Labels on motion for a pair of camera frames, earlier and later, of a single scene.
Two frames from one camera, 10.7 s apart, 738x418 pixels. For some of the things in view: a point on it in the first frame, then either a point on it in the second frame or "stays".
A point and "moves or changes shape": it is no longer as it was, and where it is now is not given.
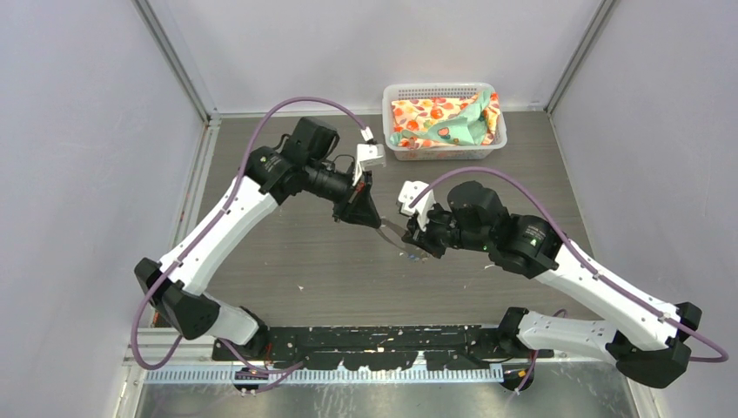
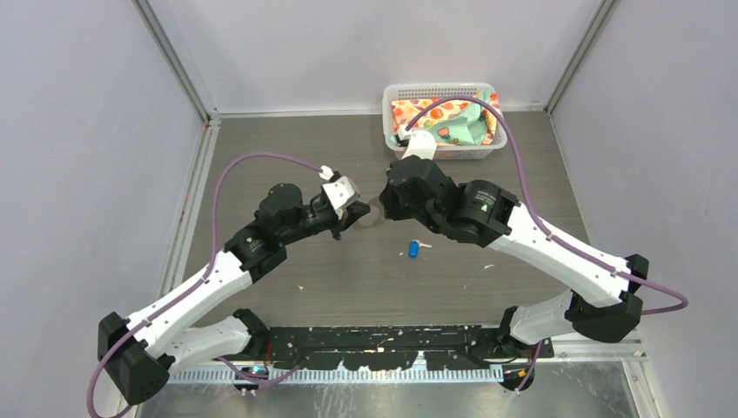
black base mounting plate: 375,347 stays
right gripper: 422,238 -> 392,210
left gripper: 361,208 -> 354,210
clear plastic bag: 393,234 moves or changes shape
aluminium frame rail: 169,357 stays
